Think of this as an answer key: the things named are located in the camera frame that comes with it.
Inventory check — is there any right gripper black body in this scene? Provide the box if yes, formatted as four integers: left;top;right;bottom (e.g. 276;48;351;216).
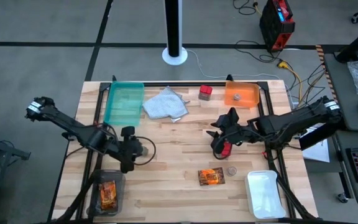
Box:
221;119;259;146

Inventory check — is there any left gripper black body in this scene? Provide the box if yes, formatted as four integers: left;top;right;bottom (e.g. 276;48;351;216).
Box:
116;135;144;164

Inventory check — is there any orange foil spice packet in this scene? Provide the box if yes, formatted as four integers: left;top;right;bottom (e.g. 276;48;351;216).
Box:
98;179;119;212
198;167;226;187

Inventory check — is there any teal plastic bin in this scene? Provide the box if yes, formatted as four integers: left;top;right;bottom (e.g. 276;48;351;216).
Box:
103;81;145;127

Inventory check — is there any clear container with snack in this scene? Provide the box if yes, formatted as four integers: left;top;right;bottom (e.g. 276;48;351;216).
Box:
91;169;126;218

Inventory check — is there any orange plastic bin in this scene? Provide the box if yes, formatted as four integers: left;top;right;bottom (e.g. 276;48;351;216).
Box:
224;81;260;108

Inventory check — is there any grey patterned cloth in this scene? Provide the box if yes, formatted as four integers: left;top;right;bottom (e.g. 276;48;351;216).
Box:
142;86;190;123

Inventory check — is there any white plastic bin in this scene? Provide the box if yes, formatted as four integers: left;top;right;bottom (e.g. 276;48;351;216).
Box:
244;169;287;220

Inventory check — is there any white paper sheet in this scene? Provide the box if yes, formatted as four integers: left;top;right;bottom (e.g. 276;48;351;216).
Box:
301;124;331;164

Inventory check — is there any red black power station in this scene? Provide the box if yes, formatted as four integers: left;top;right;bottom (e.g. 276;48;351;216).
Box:
259;0;296;53

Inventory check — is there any black pole white base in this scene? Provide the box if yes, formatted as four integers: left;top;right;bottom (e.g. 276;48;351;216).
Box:
161;0;189;67

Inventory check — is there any grey side desk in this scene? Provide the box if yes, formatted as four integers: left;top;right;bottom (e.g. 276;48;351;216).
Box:
334;129;358;208
323;51;358;131

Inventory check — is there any black desk leg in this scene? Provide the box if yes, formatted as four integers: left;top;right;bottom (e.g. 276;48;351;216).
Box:
335;19;358;63

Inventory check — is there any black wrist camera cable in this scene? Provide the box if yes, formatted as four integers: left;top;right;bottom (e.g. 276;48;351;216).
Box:
134;136;157;166

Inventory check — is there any white floor cable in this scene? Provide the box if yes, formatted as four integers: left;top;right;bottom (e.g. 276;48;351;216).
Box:
185;49;288;80

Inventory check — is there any yellow power cable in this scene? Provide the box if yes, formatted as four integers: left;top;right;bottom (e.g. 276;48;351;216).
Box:
277;60;304;108

